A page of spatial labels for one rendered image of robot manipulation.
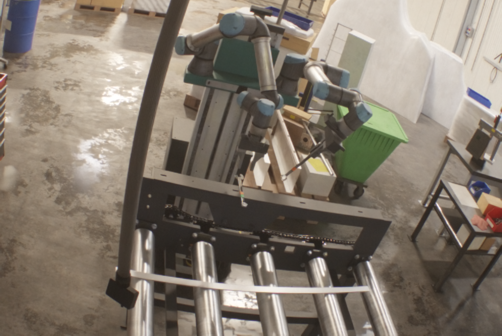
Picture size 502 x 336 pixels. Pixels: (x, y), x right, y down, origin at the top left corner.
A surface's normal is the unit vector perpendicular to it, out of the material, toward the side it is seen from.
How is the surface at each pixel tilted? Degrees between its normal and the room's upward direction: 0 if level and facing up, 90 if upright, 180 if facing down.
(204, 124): 90
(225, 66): 90
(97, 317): 0
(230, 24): 86
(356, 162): 101
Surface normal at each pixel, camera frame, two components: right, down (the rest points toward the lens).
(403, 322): 0.30, -0.85
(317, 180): 0.16, 0.50
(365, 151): -0.07, 0.61
